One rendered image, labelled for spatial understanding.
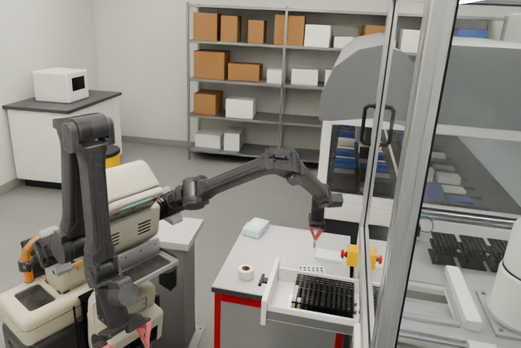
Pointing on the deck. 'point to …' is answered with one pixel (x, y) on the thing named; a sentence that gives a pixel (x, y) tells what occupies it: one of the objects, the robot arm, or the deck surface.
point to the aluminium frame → (416, 129)
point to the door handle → (364, 123)
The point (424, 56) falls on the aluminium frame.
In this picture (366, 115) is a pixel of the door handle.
